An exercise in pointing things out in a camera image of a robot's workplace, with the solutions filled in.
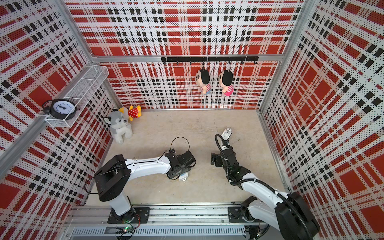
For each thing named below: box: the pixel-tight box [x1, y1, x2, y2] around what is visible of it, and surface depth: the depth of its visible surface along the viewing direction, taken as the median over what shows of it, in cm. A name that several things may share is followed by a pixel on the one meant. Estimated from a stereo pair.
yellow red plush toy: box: [128, 105, 142, 122], surface depth 117 cm
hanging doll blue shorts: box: [195, 69, 211, 95], surface depth 95 cm
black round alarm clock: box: [42, 98, 80, 120], surface depth 65 cm
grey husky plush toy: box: [103, 108, 133, 144], surface depth 96 cm
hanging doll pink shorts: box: [218, 70, 234, 96], surface depth 97 cm
